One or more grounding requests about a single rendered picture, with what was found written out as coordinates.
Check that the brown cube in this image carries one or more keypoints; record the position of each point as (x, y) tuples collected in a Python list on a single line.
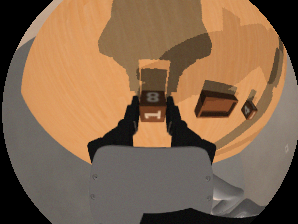
[(152, 106), (249, 110)]

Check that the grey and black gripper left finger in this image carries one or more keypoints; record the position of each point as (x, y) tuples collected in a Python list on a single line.
[(123, 133)]

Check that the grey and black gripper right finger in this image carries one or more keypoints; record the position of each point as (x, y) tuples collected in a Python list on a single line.
[(181, 134)]

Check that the brown rectangular tray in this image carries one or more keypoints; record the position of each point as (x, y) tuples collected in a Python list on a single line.
[(217, 106)]

